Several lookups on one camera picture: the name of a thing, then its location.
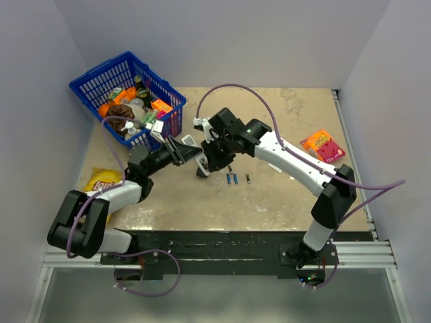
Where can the pink orange snack box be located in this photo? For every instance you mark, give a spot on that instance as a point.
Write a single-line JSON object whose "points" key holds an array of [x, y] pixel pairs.
{"points": [[322, 146]]}

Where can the green glass bottle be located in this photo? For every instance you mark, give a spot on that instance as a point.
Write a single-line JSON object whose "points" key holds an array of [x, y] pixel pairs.
{"points": [[142, 91]]}

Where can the white air conditioner remote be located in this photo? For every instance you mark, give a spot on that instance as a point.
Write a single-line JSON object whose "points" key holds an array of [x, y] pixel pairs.
{"points": [[201, 158]]}

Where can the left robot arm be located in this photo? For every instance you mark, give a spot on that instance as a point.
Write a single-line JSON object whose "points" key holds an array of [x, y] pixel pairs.
{"points": [[80, 228]]}

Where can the tin can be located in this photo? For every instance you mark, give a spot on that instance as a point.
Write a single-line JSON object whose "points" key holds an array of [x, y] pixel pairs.
{"points": [[138, 102]]}

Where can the black TV remote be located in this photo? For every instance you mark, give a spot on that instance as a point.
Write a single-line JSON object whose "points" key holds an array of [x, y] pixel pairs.
{"points": [[201, 174]]}

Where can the brown crumpled bag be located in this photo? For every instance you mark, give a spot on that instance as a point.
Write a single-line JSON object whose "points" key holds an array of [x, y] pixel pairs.
{"points": [[117, 124]]}

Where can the orange fruit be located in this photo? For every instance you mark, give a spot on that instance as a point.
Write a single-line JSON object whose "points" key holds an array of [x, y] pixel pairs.
{"points": [[103, 109]]}

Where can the blue plastic basket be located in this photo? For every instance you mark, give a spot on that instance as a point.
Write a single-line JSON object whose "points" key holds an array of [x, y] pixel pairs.
{"points": [[125, 86]]}

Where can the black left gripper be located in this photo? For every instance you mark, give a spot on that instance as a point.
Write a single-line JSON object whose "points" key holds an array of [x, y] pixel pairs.
{"points": [[184, 152]]}

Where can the orange juice carton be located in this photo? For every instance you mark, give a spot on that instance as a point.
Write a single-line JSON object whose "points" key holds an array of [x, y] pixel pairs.
{"points": [[121, 95]]}

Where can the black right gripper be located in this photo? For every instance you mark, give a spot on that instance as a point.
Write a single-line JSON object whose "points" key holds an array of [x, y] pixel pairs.
{"points": [[215, 163]]}

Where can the white battery cover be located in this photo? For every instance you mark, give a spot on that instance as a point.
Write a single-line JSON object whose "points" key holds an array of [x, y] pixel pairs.
{"points": [[275, 168]]}

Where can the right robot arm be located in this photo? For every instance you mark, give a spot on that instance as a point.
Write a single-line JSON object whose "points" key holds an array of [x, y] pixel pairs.
{"points": [[226, 136]]}

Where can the white pump bottle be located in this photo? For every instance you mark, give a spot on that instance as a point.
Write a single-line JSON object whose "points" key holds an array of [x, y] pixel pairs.
{"points": [[130, 130]]}

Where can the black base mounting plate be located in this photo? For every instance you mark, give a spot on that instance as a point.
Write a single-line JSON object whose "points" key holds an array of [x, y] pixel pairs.
{"points": [[239, 253]]}

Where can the green sponge pack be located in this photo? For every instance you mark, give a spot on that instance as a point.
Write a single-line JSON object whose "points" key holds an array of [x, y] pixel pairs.
{"points": [[148, 118]]}

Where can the yellow Lays chips bag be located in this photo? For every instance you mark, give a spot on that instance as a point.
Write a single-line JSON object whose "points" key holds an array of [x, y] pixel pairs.
{"points": [[102, 178]]}

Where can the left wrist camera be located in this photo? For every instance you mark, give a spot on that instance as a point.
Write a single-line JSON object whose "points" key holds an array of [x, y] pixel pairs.
{"points": [[156, 129]]}

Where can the orange pink box in basket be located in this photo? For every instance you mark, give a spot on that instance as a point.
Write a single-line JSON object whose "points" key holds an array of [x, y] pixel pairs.
{"points": [[160, 108]]}

